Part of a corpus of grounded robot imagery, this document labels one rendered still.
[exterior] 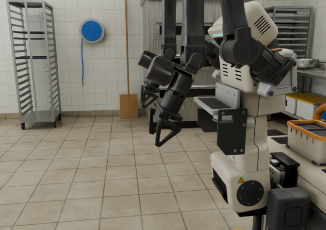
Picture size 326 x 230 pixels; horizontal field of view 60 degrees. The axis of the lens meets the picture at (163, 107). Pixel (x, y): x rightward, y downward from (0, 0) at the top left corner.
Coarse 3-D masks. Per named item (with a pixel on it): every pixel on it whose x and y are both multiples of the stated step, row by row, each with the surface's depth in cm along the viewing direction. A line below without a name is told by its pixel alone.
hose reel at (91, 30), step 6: (90, 18) 454; (84, 24) 453; (90, 24) 454; (96, 24) 455; (84, 30) 455; (90, 30) 456; (96, 30) 457; (102, 30) 460; (84, 36) 457; (90, 36) 458; (96, 36) 459; (102, 36) 462; (90, 42) 461; (96, 42) 464
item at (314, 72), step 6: (318, 66) 441; (300, 72) 373; (306, 72) 371; (312, 72) 371; (318, 72) 371; (324, 72) 371; (306, 78) 462; (318, 78) 339; (324, 78) 329; (306, 84) 463; (306, 90) 465; (270, 114) 465; (288, 114) 418
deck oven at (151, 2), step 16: (144, 0) 405; (160, 0) 379; (176, 0) 382; (208, 0) 387; (144, 16) 433; (160, 16) 383; (176, 16) 386; (208, 16) 392; (144, 32) 442; (160, 32) 385; (176, 32) 388; (144, 48) 452; (160, 48) 392; (208, 64) 404; (144, 80) 474; (208, 80) 412; (160, 96) 404; (192, 96) 411; (192, 112) 420
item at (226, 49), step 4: (228, 40) 79; (232, 40) 76; (224, 44) 80; (228, 44) 77; (260, 44) 76; (224, 48) 79; (228, 48) 76; (260, 48) 77; (264, 48) 77; (224, 52) 79; (228, 52) 76; (260, 52) 77; (224, 56) 80; (228, 56) 77; (228, 60) 79; (232, 60) 76; (232, 64) 81; (236, 64) 77
